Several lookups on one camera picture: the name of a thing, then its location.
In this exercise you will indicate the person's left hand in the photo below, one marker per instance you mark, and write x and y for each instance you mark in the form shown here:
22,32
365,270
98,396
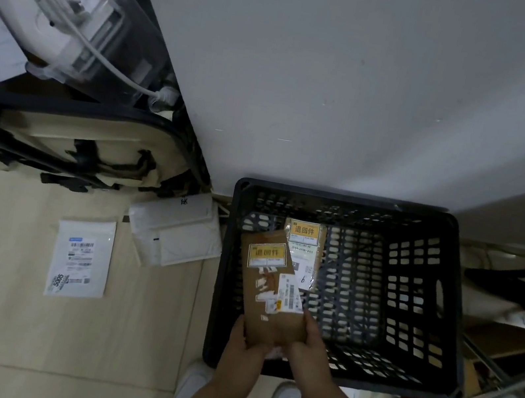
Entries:
237,362

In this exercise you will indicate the person's right hand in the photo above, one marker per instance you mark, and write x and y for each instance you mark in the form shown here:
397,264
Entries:
312,365

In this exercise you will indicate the cream folding chair black frame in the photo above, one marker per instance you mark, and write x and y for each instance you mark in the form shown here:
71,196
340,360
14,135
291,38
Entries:
76,140

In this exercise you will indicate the white bubble mailer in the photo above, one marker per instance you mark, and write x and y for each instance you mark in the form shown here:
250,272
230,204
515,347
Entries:
176,232

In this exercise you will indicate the clear-wrapped parcel with yellow label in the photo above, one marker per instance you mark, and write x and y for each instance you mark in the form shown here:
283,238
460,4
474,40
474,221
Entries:
305,258

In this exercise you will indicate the black plastic crate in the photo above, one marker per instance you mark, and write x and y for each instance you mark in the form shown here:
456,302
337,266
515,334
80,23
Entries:
425,304

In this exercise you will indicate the person's left thumb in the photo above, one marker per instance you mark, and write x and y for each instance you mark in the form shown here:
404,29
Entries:
240,330

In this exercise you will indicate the person's right thumb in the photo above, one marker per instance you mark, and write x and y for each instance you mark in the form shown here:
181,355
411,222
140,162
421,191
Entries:
311,327

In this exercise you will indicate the white labelled poly mailer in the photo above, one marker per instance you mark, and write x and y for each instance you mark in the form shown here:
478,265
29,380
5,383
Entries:
80,258

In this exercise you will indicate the brown cardboard envelope parcel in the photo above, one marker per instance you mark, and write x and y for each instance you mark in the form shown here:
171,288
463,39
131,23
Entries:
269,308

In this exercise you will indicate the person's left white shoe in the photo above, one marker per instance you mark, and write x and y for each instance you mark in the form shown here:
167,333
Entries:
189,387

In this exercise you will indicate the white electronic device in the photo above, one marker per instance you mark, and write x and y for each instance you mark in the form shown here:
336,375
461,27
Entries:
55,26

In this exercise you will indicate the clear plastic bin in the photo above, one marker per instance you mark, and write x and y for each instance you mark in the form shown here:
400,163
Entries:
132,49

